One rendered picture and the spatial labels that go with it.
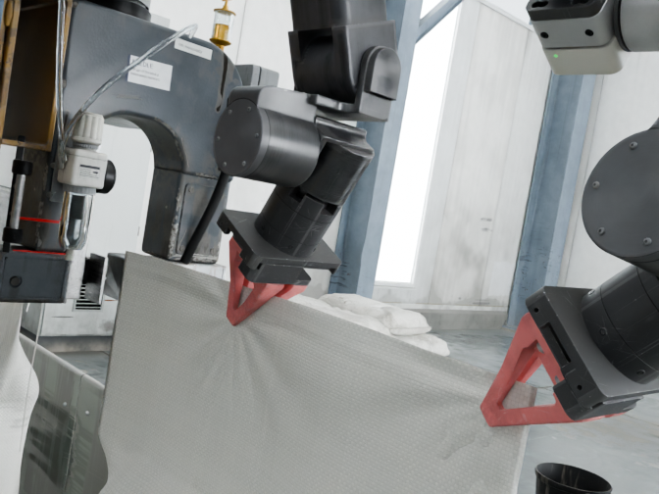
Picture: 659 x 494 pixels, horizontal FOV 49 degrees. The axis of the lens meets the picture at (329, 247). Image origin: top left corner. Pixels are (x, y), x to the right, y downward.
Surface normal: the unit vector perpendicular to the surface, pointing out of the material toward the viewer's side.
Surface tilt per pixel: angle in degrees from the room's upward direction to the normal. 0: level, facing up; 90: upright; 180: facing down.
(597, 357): 46
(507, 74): 90
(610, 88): 90
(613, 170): 80
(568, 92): 90
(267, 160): 115
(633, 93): 90
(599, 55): 150
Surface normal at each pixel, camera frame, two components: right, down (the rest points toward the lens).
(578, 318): 0.59, -0.57
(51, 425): -0.71, -0.07
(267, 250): 0.50, -0.77
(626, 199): -0.79, -0.28
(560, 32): -0.50, 0.81
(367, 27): 0.70, 0.14
